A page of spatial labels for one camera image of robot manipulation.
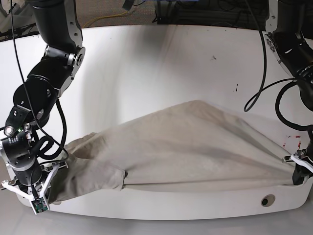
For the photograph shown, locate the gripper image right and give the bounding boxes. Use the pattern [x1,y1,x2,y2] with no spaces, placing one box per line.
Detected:
[282,147,313,185]

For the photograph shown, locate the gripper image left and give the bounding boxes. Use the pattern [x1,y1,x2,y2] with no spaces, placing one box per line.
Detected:
[0,128,68,206]

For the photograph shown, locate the beige T-shirt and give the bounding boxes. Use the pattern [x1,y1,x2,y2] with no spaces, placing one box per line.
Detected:
[48,100,294,204]

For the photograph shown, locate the red tape rectangle marking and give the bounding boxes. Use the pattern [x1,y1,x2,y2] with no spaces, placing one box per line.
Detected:
[283,135,301,149]

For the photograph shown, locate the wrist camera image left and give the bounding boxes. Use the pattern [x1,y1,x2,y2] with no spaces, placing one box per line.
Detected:
[30,197,50,215]

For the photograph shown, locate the right table cable grommet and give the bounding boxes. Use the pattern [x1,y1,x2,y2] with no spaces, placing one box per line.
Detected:
[261,194,275,207]

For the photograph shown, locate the black cable image right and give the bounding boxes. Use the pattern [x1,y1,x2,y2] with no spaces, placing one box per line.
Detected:
[244,0,306,112]

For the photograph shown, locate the yellow cable on floor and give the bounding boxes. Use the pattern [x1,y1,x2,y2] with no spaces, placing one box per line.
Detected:
[84,9,129,29]

